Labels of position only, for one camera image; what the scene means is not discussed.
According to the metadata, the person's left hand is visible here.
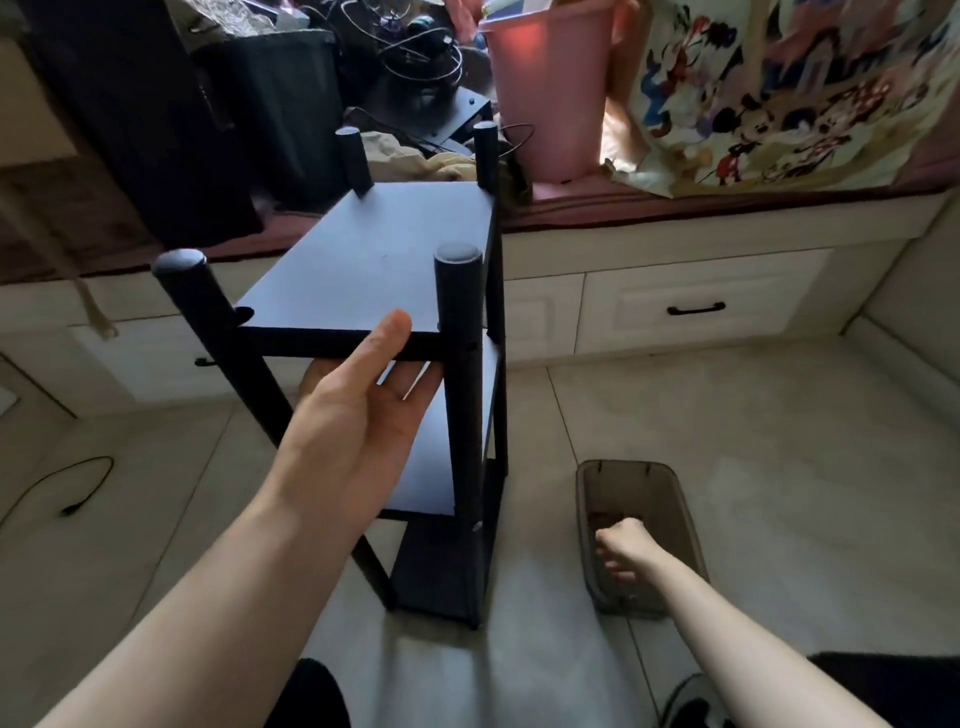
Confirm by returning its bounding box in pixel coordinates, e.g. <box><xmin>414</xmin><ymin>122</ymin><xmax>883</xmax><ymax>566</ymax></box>
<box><xmin>258</xmin><ymin>309</ymin><xmax>445</xmax><ymax>555</ymax></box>

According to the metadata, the person's right hand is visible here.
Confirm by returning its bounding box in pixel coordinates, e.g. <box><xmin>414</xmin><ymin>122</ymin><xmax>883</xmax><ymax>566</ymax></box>
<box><xmin>594</xmin><ymin>517</ymin><xmax>667</xmax><ymax>586</ymax></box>

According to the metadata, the black tiered shelf rack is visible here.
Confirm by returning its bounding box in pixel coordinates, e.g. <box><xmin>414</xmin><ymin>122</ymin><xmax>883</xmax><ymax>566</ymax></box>
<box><xmin>152</xmin><ymin>120</ymin><xmax>510</xmax><ymax>630</ymax></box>

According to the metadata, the person's right forearm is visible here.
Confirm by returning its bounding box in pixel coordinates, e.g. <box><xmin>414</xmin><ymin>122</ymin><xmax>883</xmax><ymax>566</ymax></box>
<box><xmin>637</xmin><ymin>551</ymin><xmax>894</xmax><ymax>728</ymax></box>

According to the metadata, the person's left forearm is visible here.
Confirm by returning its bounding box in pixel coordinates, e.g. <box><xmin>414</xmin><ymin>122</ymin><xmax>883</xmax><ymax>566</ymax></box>
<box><xmin>33</xmin><ymin>487</ymin><xmax>361</xmax><ymax>728</ymax></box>

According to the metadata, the brown translucent plastic box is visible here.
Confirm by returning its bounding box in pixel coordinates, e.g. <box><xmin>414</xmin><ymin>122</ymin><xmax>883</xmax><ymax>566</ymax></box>
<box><xmin>575</xmin><ymin>459</ymin><xmax>711</xmax><ymax>620</ymax></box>

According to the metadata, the person's black shoe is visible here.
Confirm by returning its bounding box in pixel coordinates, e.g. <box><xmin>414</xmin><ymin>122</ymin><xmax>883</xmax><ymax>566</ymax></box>
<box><xmin>658</xmin><ymin>672</ymin><xmax>736</xmax><ymax>728</ymax></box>

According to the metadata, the yellow crumpled cloth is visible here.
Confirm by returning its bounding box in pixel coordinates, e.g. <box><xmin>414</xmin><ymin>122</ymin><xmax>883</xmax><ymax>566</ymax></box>
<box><xmin>361</xmin><ymin>131</ymin><xmax>479</xmax><ymax>183</ymax></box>

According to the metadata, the black electronic box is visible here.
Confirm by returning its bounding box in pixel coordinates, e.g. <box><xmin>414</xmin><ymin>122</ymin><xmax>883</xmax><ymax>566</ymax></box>
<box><xmin>367</xmin><ymin>84</ymin><xmax>495</xmax><ymax>155</ymax></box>

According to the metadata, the black waste bin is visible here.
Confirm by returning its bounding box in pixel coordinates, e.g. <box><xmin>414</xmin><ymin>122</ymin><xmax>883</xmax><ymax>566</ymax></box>
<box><xmin>191</xmin><ymin>28</ymin><xmax>350</xmax><ymax>213</ymax></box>

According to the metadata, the white drawer cabinet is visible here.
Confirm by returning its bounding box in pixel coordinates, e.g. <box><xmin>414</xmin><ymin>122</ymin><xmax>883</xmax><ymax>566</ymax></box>
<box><xmin>0</xmin><ymin>191</ymin><xmax>950</xmax><ymax>420</ymax></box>

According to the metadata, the pink plastic bin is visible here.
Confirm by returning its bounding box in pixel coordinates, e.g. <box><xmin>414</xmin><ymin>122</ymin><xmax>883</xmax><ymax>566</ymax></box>
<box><xmin>477</xmin><ymin>0</ymin><xmax>618</xmax><ymax>186</ymax></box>

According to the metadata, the dark red seat mat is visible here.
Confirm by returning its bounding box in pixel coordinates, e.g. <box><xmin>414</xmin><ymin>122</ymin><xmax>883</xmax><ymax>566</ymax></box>
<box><xmin>0</xmin><ymin>105</ymin><xmax>960</xmax><ymax>286</ymax></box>

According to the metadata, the tall black cabinet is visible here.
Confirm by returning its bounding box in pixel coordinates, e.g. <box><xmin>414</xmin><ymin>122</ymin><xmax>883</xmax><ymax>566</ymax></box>
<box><xmin>16</xmin><ymin>0</ymin><xmax>265</xmax><ymax>250</ymax></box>

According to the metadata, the cartoon print cloth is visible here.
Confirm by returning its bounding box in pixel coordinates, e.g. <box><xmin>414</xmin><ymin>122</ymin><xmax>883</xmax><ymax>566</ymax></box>
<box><xmin>604</xmin><ymin>0</ymin><xmax>960</xmax><ymax>200</ymax></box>

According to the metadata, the tangle of black cables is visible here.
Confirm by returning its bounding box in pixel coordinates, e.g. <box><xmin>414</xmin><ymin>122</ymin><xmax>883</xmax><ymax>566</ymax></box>
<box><xmin>300</xmin><ymin>0</ymin><xmax>496</xmax><ymax>106</ymax></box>

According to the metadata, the beige curtain tie rope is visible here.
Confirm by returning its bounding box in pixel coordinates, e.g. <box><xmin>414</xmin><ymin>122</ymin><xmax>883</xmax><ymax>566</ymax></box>
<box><xmin>0</xmin><ymin>176</ymin><xmax>120</xmax><ymax>341</ymax></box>

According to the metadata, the black floor cable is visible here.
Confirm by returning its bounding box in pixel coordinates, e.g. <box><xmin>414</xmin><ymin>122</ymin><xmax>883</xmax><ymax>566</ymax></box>
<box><xmin>0</xmin><ymin>456</ymin><xmax>116</xmax><ymax>530</ymax></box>

